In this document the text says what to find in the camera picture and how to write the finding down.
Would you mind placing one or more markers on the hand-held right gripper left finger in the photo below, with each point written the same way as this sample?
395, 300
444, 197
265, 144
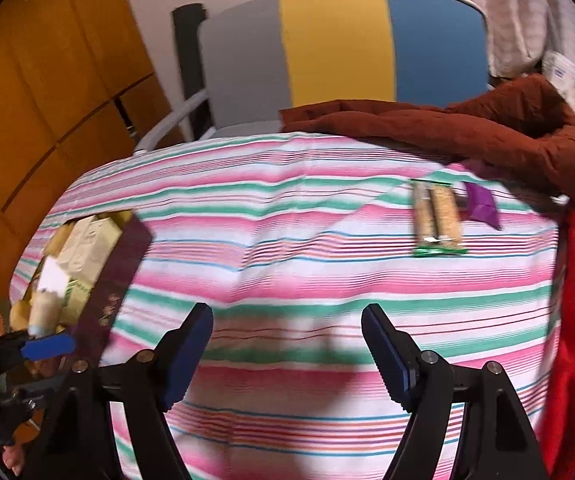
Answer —
187, 355

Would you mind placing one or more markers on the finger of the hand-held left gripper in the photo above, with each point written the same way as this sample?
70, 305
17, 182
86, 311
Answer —
47, 346
37, 389

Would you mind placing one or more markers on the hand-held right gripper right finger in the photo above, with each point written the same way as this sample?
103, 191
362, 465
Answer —
390, 360

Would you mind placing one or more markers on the small white carton box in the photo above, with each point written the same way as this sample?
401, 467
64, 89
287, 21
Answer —
52, 276

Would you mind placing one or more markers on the maroon box with gold lining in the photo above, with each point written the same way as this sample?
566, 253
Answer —
117, 270

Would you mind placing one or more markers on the biscuit packet with green wrapper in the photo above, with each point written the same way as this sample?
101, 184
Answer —
440, 215

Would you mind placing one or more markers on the purple snack packet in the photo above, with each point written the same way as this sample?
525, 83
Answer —
482, 207

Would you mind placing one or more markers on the person's left hand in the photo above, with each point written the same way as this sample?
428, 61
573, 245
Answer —
10, 457

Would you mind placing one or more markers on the striped pink green tablecloth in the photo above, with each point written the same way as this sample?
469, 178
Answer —
292, 240

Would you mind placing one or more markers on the brown blanket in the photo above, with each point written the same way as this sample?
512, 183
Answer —
467, 125

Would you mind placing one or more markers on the wooden wardrobe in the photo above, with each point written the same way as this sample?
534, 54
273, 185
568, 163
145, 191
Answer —
42, 85

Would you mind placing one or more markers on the grey yellow blue chair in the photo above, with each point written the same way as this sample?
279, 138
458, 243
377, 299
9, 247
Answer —
337, 45

